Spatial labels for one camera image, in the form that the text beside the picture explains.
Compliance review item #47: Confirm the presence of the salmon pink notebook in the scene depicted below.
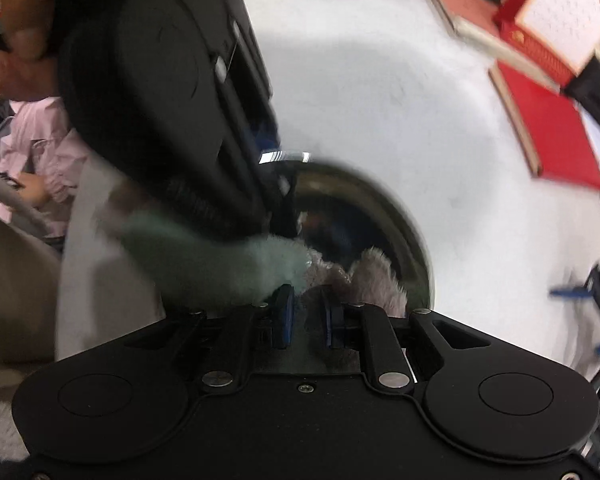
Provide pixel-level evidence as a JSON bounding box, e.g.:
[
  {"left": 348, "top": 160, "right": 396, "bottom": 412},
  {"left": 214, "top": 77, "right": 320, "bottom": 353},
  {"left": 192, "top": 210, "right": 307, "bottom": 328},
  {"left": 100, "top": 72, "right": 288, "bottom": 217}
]
[{"left": 424, "top": 0, "right": 561, "bottom": 92}]

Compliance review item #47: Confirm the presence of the red hardcover notebook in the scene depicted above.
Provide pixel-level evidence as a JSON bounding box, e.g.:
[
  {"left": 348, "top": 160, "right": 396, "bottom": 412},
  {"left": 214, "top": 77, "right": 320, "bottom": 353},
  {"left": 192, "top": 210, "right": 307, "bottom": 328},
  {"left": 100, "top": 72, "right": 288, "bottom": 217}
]
[{"left": 489, "top": 59, "right": 600, "bottom": 192}]

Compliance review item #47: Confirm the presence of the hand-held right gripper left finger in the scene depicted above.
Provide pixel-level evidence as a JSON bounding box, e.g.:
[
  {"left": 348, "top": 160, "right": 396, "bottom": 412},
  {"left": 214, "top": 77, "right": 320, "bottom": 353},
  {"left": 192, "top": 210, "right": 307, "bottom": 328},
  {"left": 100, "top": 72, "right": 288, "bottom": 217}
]
[{"left": 125, "top": 284, "right": 296, "bottom": 391}]

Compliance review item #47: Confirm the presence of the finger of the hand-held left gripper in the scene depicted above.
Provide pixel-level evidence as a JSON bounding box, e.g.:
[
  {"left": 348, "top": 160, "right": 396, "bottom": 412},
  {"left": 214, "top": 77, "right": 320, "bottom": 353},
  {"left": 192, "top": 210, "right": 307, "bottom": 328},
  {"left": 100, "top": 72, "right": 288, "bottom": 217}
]
[{"left": 211, "top": 14, "right": 303, "bottom": 238}]

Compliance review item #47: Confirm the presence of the red desk calendar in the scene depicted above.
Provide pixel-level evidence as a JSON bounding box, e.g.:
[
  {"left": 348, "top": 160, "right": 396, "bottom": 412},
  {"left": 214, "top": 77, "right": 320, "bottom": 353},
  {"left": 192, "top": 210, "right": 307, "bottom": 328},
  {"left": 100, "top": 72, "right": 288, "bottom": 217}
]
[{"left": 494, "top": 0, "right": 600, "bottom": 87}]

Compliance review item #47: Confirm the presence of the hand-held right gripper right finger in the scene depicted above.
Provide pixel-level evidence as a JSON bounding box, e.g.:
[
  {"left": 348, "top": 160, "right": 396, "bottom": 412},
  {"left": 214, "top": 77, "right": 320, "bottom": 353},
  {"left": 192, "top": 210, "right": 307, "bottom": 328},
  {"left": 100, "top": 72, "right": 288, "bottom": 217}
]
[{"left": 320, "top": 285, "right": 491, "bottom": 393}]

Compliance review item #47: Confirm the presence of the stainless steel bowl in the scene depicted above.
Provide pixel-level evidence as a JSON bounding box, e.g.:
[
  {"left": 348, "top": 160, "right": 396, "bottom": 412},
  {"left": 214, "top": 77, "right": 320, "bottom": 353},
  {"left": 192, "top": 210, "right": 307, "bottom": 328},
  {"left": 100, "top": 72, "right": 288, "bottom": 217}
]
[{"left": 257, "top": 150, "right": 433, "bottom": 321}]

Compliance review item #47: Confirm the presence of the person's left hand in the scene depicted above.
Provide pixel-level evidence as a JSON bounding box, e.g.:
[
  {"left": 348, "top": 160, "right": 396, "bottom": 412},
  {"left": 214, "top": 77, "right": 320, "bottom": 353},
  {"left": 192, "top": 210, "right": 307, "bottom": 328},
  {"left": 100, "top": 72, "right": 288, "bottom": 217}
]
[{"left": 0, "top": 0, "right": 65, "bottom": 106}]

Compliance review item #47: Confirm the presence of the green and pink fluffy cloth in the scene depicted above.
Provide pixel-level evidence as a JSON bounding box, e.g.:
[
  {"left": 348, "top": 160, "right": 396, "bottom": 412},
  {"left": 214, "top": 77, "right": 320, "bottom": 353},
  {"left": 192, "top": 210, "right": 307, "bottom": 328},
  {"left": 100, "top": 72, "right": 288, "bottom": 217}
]
[{"left": 115, "top": 210, "right": 408, "bottom": 361}]

